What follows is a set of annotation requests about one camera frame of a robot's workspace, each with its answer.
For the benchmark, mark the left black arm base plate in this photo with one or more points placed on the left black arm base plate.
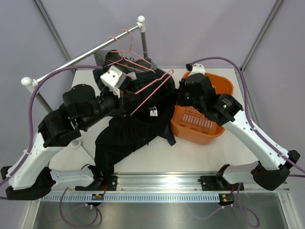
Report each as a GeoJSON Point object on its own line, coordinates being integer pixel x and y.
{"type": "Point", "coordinates": [108, 183]}

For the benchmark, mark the grey shorts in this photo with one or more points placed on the grey shorts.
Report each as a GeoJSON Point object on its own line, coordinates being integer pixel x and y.
{"type": "Point", "coordinates": [105, 57]}

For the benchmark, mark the pink hanger of navy shorts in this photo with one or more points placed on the pink hanger of navy shorts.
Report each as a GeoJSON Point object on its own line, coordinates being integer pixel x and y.
{"type": "Point", "coordinates": [131, 60]}

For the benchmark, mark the pink hanger of grey shorts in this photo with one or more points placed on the pink hanger of grey shorts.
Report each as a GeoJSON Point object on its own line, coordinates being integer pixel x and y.
{"type": "Point", "coordinates": [131, 47]}

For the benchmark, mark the orange plastic basket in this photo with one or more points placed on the orange plastic basket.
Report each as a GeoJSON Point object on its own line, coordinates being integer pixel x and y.
{"type": "Point", "coordinates": [189, 124]}

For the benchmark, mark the silver clothes rack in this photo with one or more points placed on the silver clothes rack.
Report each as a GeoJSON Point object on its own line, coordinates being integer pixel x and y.
{"type": "Point", "coordinates": [32, 84]}

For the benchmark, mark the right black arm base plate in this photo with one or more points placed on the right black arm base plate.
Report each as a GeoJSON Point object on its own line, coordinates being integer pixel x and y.
{"type": "Point", "coordinates": [213, 183]}

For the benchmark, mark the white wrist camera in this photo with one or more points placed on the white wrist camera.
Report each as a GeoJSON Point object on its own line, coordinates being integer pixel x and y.
{"type": "Point", "coordinates": [113, 78]}
{"type": "Point", "coordinates": [195, 68]}

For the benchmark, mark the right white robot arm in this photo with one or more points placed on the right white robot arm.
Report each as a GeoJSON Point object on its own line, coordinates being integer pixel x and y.
{"type": "Point", "coordinates": [273, 164]}

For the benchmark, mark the black shorts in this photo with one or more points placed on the black shorts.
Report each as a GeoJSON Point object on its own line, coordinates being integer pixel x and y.
{"type": "Point", "coordinates": [126, 134]}

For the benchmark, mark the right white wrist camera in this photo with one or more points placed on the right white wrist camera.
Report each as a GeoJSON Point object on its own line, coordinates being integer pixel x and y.
{"type": "Point", "coordinates": [195, 68]}

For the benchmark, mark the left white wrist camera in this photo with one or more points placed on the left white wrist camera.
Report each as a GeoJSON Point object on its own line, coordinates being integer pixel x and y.
{"type": "Point", "coordinates": [113, 78]}

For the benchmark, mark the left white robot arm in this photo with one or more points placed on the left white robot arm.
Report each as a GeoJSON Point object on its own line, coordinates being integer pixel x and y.
{"type": "Point", "coordinates": [31, 178]}

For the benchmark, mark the white slotted cable duct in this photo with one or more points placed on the white slotted cable duct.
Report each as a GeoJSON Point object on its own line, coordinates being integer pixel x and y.
{"type": "Point", "coordinates": [134, 197]}

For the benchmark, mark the pink hanger of black shorts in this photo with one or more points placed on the pink hanger of black shorts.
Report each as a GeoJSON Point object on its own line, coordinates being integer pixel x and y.
{"type": "Point", "coordinates": [164, 78]}

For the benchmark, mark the dark navy shorts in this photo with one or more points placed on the dark navy shorts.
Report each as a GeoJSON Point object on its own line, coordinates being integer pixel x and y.
{"type": "Point", "coordinates": [152, 76]}

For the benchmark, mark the aluminium mounting rail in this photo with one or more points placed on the aluminium mounting rail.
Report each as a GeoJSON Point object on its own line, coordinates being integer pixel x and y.
{"type": "Point", "coordinates": [166, 181]}

